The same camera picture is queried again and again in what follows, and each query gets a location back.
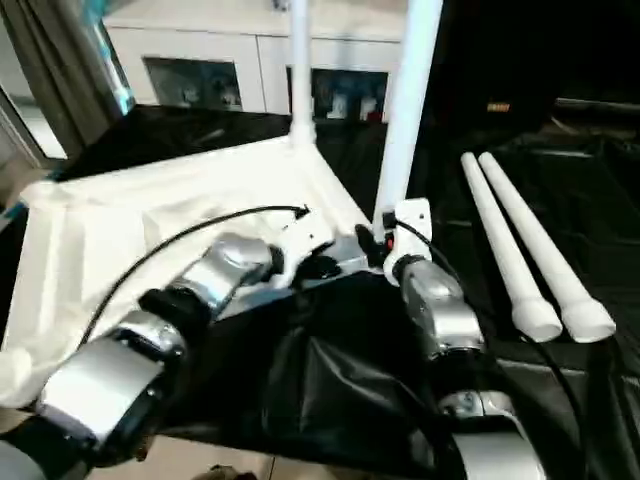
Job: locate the white plastic table leg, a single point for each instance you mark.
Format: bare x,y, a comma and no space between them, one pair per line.
301,65
500,235
407,100
540,240

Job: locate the white plastic table top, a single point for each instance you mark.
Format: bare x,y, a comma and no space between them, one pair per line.
125,210

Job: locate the grey curtain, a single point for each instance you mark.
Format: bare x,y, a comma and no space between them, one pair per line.
55,75

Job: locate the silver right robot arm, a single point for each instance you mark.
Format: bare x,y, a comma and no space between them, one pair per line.
440,310

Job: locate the teal floor mat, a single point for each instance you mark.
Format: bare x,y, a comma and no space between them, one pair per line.
12,210

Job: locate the white glass-door cabinet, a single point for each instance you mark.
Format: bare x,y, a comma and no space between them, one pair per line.
225,45

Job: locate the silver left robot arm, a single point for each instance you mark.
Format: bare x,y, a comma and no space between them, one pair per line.
230,265

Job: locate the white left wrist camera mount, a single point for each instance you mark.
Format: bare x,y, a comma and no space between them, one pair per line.
305,235

